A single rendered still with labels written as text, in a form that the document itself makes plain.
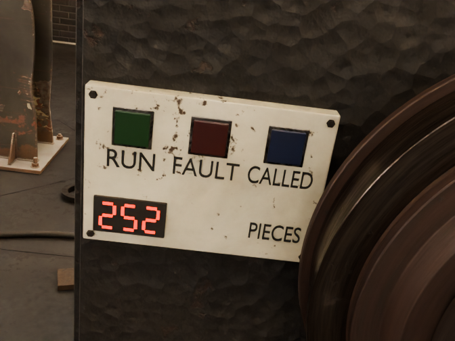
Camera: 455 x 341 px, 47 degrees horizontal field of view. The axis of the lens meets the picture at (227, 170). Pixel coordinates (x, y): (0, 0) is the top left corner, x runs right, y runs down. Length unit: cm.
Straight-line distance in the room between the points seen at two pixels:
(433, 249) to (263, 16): 27
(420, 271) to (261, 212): 20
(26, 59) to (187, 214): 267
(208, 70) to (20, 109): 279
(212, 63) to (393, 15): 18
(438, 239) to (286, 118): 19
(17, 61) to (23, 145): 51
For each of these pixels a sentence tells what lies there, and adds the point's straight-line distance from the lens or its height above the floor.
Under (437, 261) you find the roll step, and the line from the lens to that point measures 44.
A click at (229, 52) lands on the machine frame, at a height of 129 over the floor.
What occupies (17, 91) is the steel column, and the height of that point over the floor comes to 45.
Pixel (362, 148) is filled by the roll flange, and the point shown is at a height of 123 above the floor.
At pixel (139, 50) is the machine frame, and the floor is 128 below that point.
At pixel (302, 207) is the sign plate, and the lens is 58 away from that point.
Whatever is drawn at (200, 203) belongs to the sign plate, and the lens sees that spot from 57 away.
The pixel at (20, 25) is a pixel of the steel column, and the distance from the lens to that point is 316.
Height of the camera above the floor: 139
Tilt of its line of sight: 24 degrees down
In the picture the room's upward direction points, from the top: 8 degrees clockwise
